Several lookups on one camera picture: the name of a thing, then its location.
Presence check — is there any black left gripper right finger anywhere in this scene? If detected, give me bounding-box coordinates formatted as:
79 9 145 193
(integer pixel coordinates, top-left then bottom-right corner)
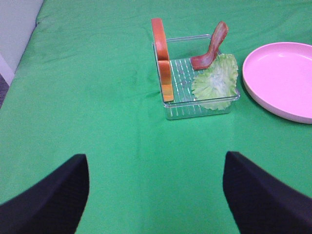
223 152 312 234

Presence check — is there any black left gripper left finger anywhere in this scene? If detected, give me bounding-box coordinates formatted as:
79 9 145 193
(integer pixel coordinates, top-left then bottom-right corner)
0 154 90 234

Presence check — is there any toy lettuce leaf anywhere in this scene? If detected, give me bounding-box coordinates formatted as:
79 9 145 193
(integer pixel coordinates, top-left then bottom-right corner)
191 54 238 111

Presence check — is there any toy bacon strip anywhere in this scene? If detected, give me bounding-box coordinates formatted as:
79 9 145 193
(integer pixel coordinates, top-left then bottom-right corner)
190 21 229 70

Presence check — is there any toy bread slice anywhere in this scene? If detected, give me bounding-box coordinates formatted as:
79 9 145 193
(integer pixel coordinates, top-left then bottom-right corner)
151 18 174 102

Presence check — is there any green tablecloth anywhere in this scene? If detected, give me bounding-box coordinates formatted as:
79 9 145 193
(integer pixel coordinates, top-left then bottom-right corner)
0 0 312 234

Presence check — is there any pink plate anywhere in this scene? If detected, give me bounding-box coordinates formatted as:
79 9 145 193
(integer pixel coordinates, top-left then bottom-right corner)
242 42 312 124

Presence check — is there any clear plastic tray left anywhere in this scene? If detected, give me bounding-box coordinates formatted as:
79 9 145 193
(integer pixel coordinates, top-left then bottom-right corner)
163 34 240 120

